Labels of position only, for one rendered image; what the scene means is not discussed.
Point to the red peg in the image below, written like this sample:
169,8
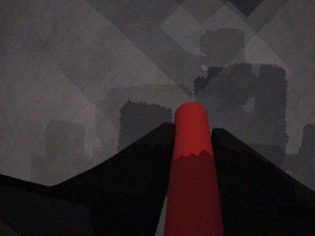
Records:
193,204

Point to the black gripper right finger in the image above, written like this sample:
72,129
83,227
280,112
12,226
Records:
256,197

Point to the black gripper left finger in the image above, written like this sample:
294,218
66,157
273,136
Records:
122,196

